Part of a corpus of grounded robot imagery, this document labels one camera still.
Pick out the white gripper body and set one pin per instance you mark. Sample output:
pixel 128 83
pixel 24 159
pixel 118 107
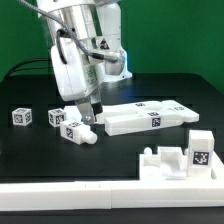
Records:
pixel 80 76

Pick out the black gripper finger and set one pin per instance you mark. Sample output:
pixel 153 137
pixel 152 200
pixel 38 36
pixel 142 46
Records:
pixel 85 108
pixel 95 99

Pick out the white chair seat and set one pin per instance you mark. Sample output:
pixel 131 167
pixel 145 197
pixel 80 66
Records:
pixel 170 163

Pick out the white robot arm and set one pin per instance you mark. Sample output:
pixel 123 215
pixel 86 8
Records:
pixel 86 51

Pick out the flat white chair back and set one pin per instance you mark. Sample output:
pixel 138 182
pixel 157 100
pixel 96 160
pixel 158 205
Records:
pixel 72 113

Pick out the white chair nut cube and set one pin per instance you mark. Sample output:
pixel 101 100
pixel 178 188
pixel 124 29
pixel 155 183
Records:
pixel 22 116

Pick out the rear long white bar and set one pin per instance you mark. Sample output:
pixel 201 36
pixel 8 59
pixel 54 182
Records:
pixel 143 106

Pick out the white obstacle fence wall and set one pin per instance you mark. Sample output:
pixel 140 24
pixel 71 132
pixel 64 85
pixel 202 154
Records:
pixel 115 194

